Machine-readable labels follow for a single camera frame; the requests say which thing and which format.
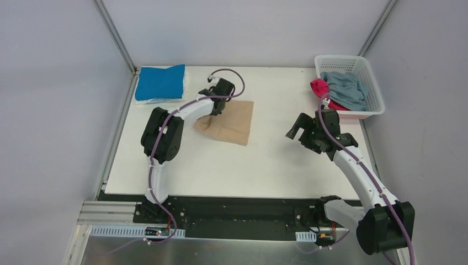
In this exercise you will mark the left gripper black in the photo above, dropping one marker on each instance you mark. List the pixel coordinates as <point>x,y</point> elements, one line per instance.
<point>216,106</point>

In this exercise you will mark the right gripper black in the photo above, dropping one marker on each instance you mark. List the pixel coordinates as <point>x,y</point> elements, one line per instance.
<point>305,128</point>

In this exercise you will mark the beige t shirt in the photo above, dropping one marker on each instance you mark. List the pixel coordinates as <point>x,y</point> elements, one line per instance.
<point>233,125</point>

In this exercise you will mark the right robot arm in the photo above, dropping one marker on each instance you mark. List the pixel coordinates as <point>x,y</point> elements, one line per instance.
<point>384,223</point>

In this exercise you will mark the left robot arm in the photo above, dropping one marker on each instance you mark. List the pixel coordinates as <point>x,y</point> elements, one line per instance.
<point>162,137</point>

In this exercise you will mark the pink t shirt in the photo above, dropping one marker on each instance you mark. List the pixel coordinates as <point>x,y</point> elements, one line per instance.
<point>320,88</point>

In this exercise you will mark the grey blue t shirt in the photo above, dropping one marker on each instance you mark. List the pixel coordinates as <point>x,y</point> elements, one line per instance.
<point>347,89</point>

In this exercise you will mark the folded blue t shirt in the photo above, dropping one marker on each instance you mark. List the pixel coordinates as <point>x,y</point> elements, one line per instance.
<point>159,82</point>

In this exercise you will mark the white plastic basket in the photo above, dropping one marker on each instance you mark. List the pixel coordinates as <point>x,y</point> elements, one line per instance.
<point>361,67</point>

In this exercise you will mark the right white cable duct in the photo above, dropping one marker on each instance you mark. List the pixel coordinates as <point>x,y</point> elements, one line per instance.
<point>308,236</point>

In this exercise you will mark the white cable duct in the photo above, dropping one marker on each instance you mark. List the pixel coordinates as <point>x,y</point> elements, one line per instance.
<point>308,236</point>
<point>150,232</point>

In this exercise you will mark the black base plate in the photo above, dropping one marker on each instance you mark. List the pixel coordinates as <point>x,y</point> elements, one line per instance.
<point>272,219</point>

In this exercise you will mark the aluminium frame rail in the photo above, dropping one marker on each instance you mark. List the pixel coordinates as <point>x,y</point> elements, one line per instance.
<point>106,213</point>

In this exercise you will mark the left white cable duct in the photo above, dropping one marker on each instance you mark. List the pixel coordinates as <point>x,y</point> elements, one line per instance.
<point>150,232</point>

